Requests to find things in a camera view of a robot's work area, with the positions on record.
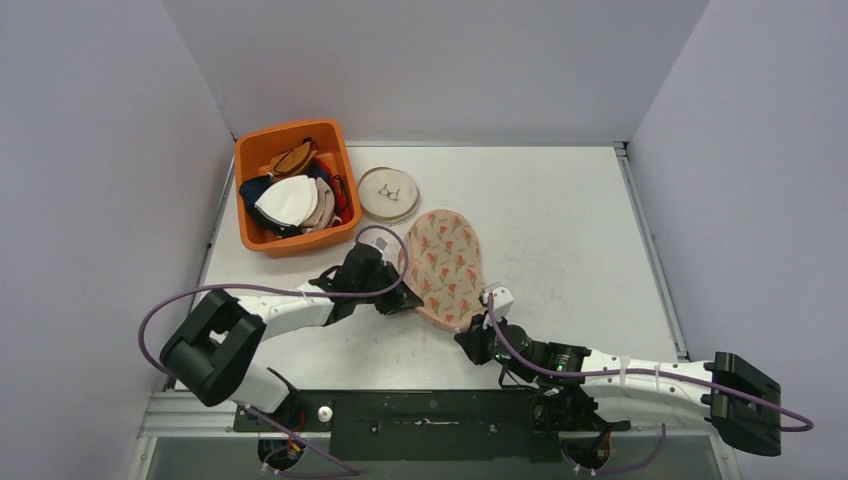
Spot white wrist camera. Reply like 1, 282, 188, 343
480, 283, 514, 328
370, 236, 389, 256

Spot red garment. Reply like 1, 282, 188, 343
313, 159, 353, 225

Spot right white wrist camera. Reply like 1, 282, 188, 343
480, 283, 514, 328

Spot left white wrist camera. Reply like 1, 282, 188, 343
370, 236, 389, 256

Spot beige bra in bin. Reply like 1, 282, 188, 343
300, 178, 336, 233

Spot navy blue garment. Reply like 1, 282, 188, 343
239, 162, 339, 239

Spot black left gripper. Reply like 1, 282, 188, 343
355, 260, 422, 316

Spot orange bra black straps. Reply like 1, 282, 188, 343
266, 137, 321, 179

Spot purple cable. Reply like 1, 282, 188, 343
485, 294, 815, 433
137, 225, 412, 382

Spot white mesh laundry bag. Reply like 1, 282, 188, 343
357, 167, 420, 224

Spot carrot print bra case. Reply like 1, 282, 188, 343
398, 209, 485, 333

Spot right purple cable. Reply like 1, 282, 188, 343
485, 294, 815, 433

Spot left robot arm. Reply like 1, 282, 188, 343
159, 243, 423, 431

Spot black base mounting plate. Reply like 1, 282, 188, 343
270, 388, 631, 463

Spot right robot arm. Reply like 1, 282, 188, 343
454, 315, 782, 457

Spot orange plastic bin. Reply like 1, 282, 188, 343
234, 119, 363, 258

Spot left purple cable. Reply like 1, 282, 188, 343
137, 225, 412, 382

